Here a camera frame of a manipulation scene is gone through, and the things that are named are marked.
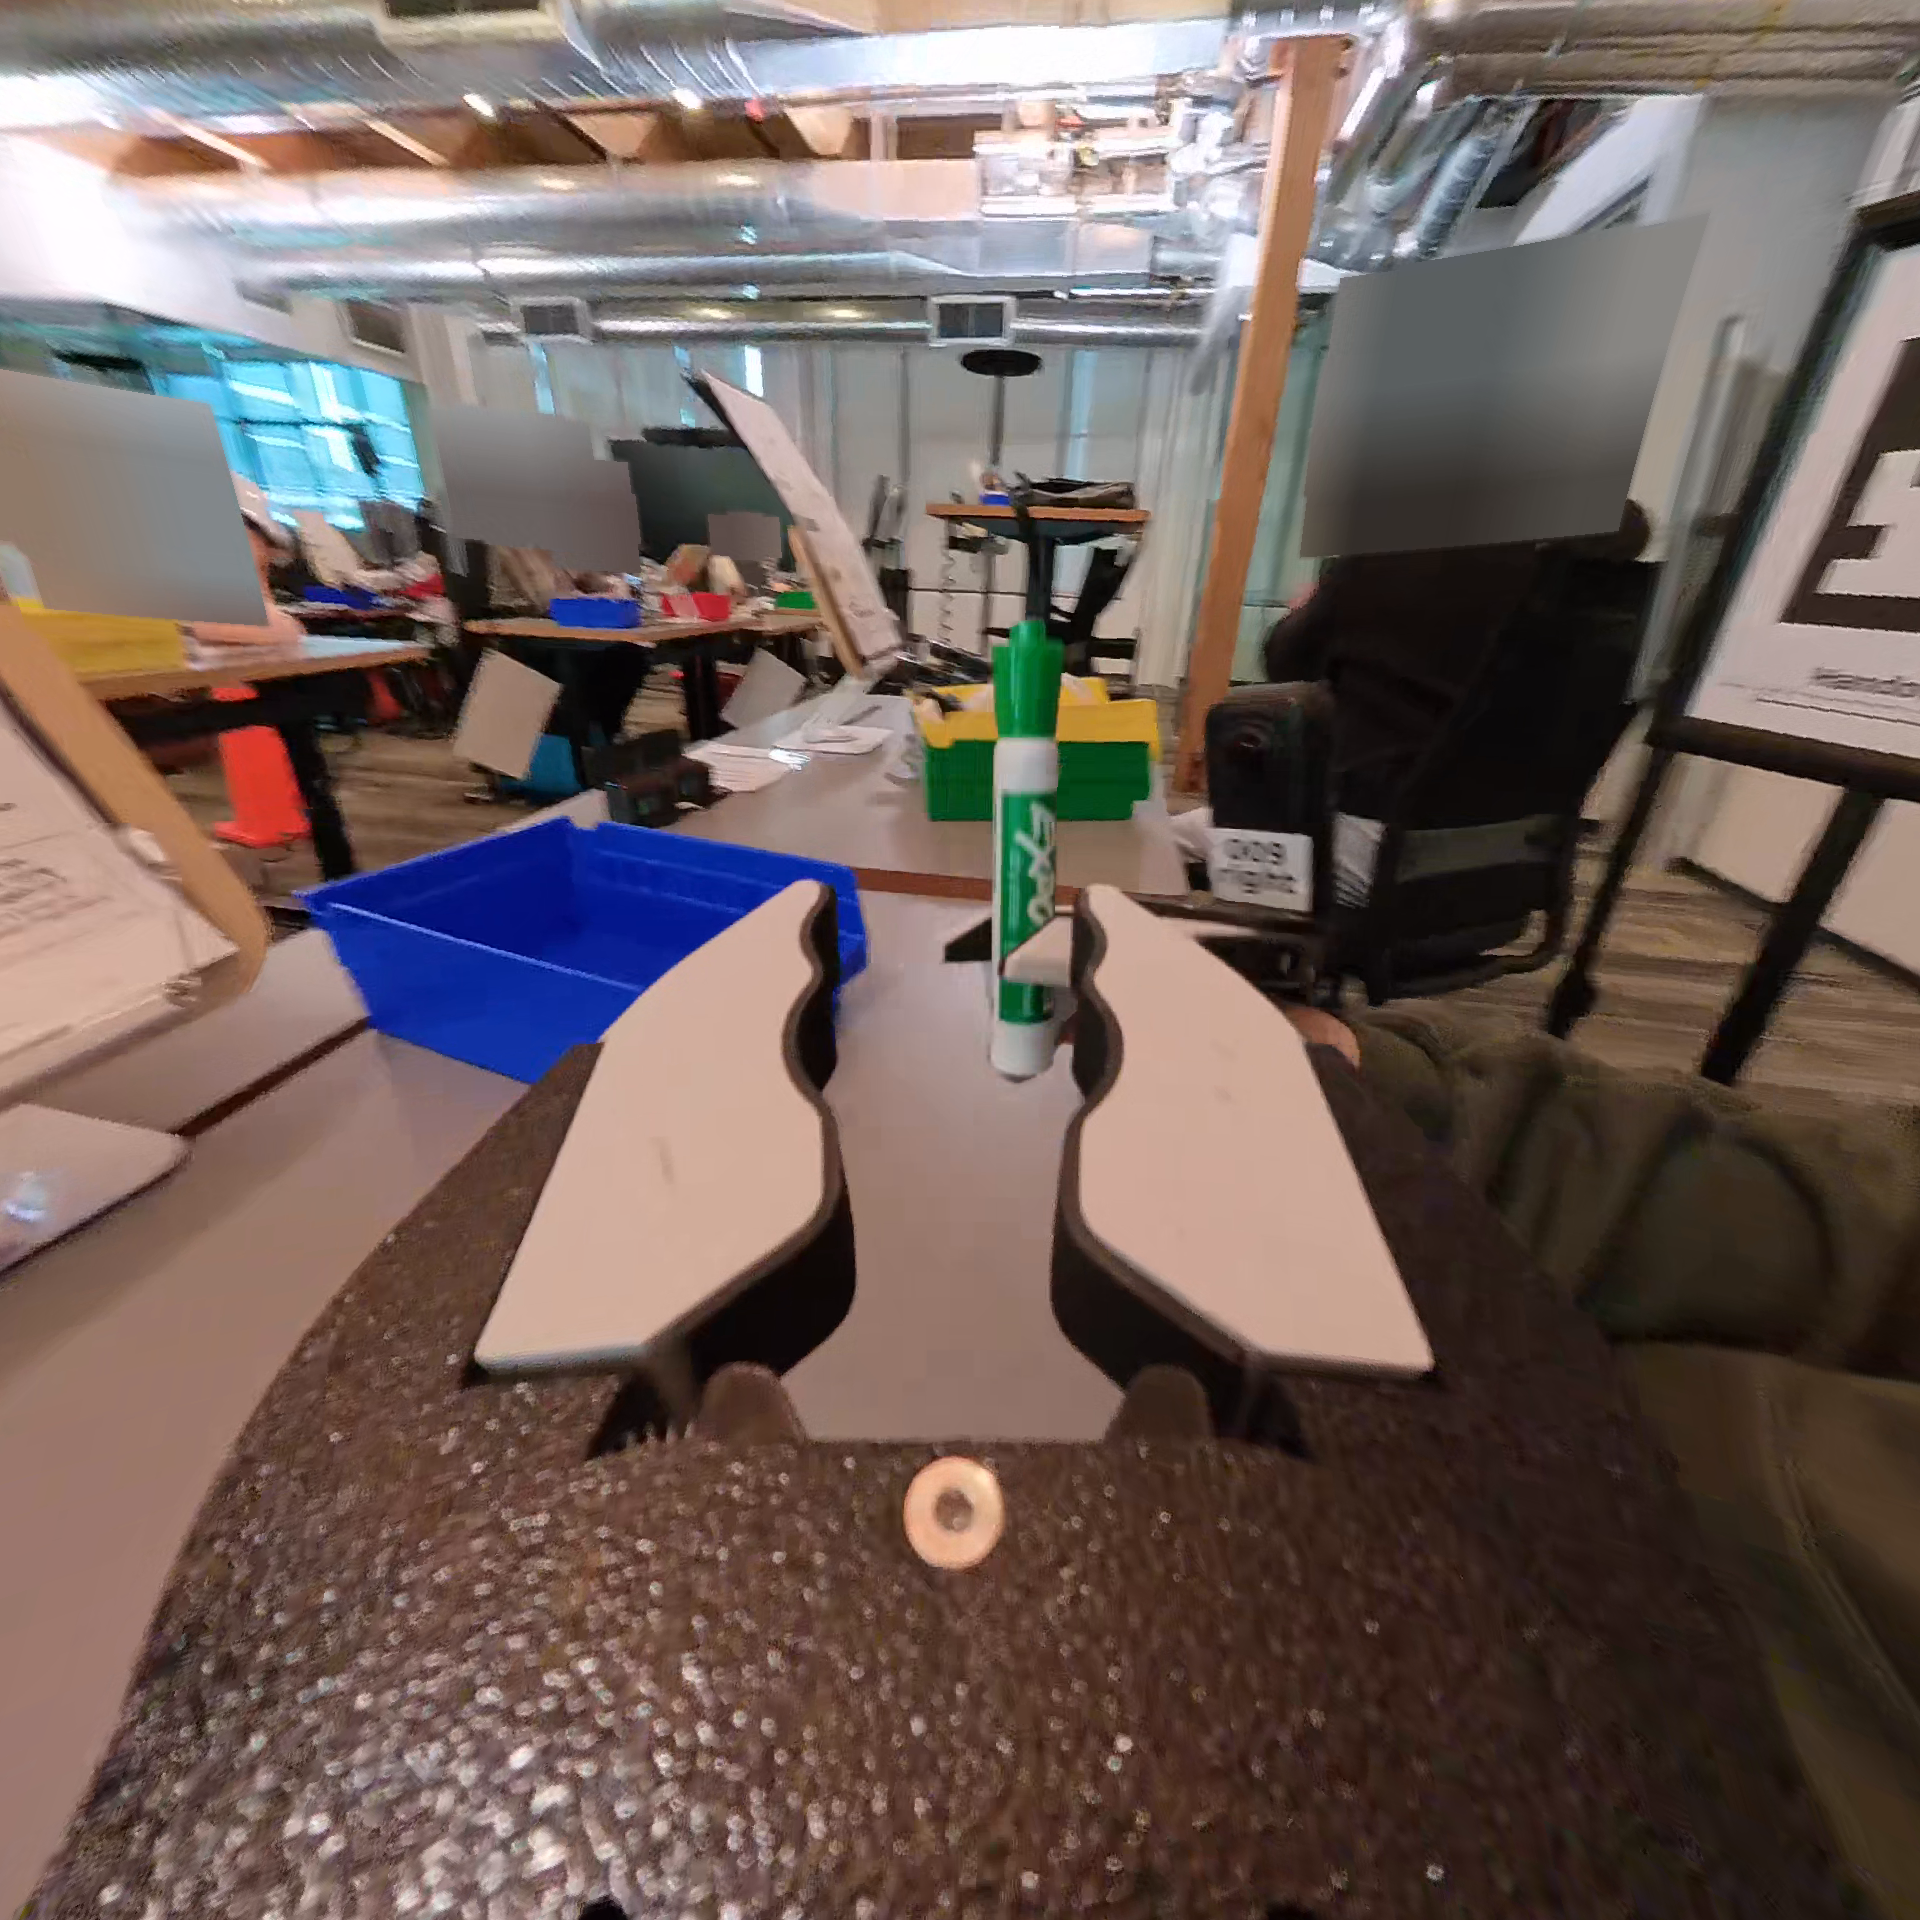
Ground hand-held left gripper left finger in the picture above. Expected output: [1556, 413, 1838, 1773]
[470, 879, 858, 1425]

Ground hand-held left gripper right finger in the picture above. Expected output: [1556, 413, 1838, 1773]
[1054, 881, 1437, 1444]

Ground green dry-erase marker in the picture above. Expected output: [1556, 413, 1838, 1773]
[986, 616, 1065, 1085]

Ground blue plastic bin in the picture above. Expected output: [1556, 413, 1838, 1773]
[296, 816, 869, 1085]

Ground person's right forearm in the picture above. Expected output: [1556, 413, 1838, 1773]
[1289, 1000, 1920, 1501]

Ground yellow plastic bin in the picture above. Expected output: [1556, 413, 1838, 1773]
[16, 604, 185, 676]
[911, 681, 1162, 751]

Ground green plastic bin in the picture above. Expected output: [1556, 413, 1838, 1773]
[921, 729, 1160, 825]

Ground black office chair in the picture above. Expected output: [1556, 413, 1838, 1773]
[1351, 517, 1666, 1038]

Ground loose white papers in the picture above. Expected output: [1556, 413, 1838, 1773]
[693, 726, 903, 798]

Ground standing desk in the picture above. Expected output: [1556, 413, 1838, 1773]
[927, 503, 1154, 683]

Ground black box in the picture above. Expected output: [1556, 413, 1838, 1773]
[582, 732, 710, 829]

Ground tall tilted display stand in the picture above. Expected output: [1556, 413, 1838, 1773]
[693, 373, 904, 681]

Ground black pole lamp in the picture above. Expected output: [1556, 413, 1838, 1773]
[957, 344, 1047, 504]

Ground wooden-top desk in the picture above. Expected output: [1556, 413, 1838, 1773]
[74, 637, 436, 879]
[464, 608, 828, 751]

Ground black monitor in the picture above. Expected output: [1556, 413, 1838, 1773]
[621, 439, 793, 565]

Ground orange traffic cone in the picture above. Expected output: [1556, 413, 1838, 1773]
[210, 726, 313, 847]

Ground poster on black easel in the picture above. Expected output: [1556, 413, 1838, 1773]
[1545, 195, 1920, 1081]

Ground wooden post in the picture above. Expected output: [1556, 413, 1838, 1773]
[1175, 37, 1352, 798]

